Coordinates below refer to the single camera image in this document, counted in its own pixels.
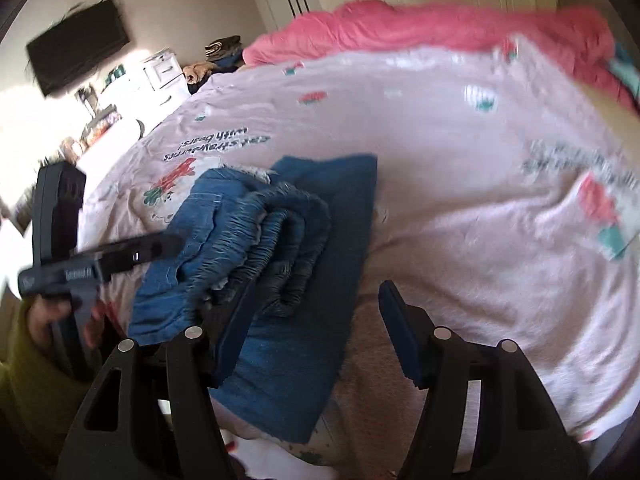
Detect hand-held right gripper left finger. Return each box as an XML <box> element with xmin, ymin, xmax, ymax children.
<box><xmin>55</xmin><ymin>280</ymin><xmax>261</xmax><ymax>480</ymax></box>

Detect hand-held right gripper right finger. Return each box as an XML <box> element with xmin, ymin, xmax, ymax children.
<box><xmin>377</xmin><ymin>280</ymin><xmax>591</xmax><ymax>480</ymax></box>

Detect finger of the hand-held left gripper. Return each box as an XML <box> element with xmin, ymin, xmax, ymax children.
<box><xmin>75</xmin><ymin>232</ymin><xmax>184</xmax><ymax>281</ymax></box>

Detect blue denim pants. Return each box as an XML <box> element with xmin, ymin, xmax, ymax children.
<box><xmin>127</xmin><ymin>154</ymin><xmax>379</xmax><ymax>443</ymax></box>

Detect person's left hand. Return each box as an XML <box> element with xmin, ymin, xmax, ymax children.
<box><xmin>25</xmin><ymin>300</ymin><xmax>108</xmax><ymax>351</ymax></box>

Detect colourful small containers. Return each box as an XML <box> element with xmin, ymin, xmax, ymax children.
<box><xmin>75</xmin><ymin>67</ymin><xmax>123</xmax><ymax>146</ymax></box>

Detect white strawberry printed blanket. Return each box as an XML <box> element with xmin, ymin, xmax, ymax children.
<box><xmin>77</xmin><ymin>35</ymin><xmax>640</xmax><ymax>480</ymax></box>

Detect white dresser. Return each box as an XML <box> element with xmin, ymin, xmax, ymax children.
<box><xmin>75</xmin><ymin>50</ymin><xmax>193</xmax><ymax>161</ymax></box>

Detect heap of dark clothes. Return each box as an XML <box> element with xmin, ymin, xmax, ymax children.
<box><xmin>182</xmin><ymin>35</ymin><xmax>246</xmax><ymax>96</ymax></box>

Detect pink quilt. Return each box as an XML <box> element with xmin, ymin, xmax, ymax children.
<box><xmin>242</xmin><ymin>0</ymin><xmax>640</xmax><ymax>111</ymax></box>

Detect black wall television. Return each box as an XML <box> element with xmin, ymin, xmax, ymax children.
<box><xmin>26</xmin><ymin>0</ymin><xmax>132</xmax><ymax>98</ymax></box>

